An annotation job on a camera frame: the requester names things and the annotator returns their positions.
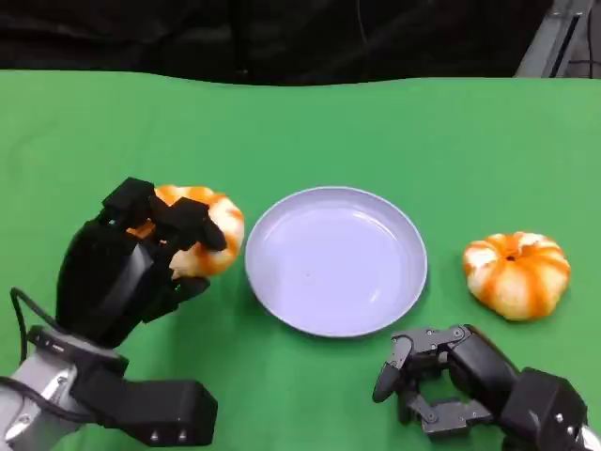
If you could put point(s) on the black backdrop cloth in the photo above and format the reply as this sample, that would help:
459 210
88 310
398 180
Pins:
235 33

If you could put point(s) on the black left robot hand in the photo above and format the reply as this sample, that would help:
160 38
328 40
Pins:
103 282

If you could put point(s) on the lilac plate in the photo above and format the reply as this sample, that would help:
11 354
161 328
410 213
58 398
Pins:
335 263

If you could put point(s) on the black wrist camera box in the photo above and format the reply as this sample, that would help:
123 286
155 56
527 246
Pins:
159 409
544 409

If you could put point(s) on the orange and white bread roll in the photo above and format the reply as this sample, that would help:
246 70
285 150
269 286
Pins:
516 277
225 225

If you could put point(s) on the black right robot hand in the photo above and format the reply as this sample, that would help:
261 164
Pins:
474 366

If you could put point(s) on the green table cloth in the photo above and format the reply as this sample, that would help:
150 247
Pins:
328 141

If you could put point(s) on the grey metal frame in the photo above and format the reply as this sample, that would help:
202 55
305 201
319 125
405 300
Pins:
549 42

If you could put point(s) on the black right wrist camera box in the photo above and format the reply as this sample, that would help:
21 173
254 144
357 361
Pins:
544 409

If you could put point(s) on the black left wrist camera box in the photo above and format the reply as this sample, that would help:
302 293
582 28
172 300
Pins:
159 409

